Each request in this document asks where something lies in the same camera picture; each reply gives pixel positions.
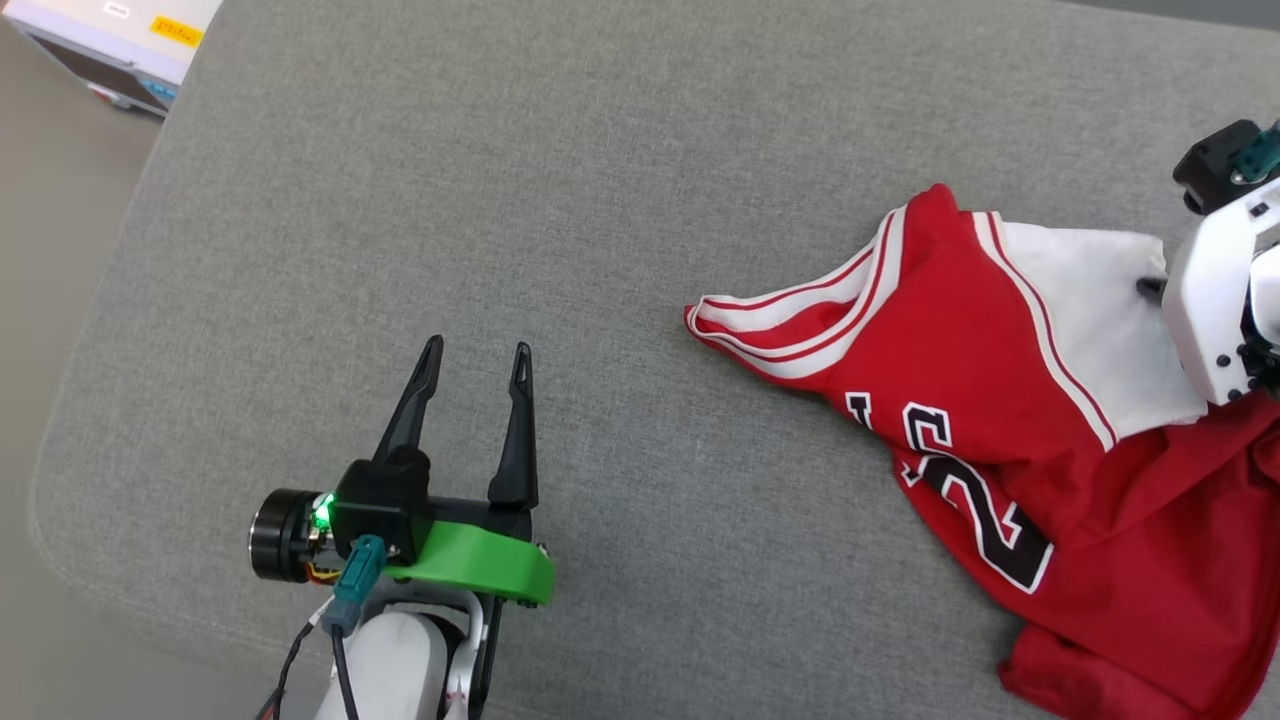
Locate white equipment box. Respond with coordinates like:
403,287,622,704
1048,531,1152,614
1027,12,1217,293
0,0,224,120

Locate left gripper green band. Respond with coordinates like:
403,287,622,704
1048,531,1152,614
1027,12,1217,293
248,335,557,607

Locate teal plug black cable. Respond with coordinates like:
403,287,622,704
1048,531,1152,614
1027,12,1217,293
322,534,387,720
1228,124,1280,187

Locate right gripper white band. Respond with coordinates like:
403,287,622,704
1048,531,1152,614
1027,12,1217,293
1136,176,1280,407

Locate red basketball jersey white sleeves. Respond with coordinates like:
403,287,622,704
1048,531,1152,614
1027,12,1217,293
684,183,1280,720

